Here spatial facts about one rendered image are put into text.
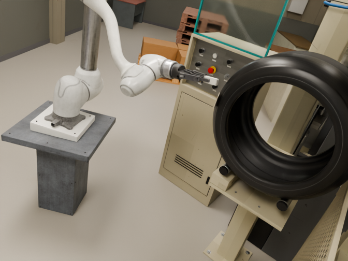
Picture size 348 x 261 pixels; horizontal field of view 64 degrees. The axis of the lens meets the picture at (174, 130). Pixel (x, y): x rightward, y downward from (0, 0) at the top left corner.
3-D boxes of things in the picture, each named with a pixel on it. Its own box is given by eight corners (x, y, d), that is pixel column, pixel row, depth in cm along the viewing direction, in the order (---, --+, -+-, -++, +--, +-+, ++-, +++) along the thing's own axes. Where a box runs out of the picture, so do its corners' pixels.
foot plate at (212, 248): (220, 231, 214) (221, 229, 213) (252, 253, 202) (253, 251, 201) (202, 252, 194) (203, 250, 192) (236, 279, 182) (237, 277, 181)
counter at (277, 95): (271, 123, 410) (292, 75, 373) (252, 76, 600) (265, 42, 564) (317, 134, 410) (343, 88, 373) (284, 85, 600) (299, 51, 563)
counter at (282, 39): (290, 60, 847) (301, 35, 811) (312, 84, 660) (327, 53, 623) (267, 54, 847) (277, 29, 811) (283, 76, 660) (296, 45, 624)
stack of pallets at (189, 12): (216, 73, 563) (230, 25, 516) (170, 61, 564) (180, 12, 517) (215, 57, 680) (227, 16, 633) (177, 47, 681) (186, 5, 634)
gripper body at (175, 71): (170, 63, 132) (186, 68, 128) (180, 62, 139) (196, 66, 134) (169, 79, 136) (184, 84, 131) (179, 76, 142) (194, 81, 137)
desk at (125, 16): (142, 23, 849) (146, 0, 817) (132, 29, 745) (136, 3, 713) (122, 17, 849) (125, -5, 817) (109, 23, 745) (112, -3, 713)
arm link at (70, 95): (45, 110, 164) (47, 76, 153) (66, 100, 180) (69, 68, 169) (69, 121, 162) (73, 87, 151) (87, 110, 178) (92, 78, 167)
